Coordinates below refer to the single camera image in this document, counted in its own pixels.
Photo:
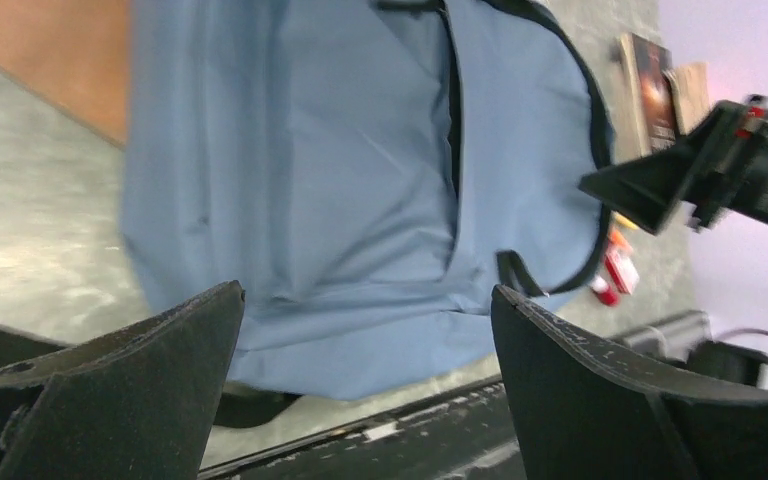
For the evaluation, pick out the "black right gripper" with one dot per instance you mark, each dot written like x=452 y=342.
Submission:
x=722 y=162

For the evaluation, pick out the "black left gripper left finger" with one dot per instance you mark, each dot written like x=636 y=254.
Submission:
x=136 y=403

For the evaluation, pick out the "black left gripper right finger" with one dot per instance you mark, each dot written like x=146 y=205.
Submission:
x=584 y=407

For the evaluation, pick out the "blue backpack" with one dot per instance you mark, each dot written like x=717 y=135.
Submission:
x=368 y=171

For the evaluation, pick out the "yellow highlighter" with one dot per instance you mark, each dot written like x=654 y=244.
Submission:
x=623 y=222

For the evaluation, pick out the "red white eraser box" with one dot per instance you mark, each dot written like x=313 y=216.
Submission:
x=621 y=269

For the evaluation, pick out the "dark cover book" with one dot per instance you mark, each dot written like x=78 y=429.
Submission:
x=651 y=121

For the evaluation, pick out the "red cap glue bottle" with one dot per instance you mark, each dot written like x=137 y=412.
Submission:
x=604 y=291

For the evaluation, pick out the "wooden board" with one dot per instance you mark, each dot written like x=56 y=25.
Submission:
x=73 y=54

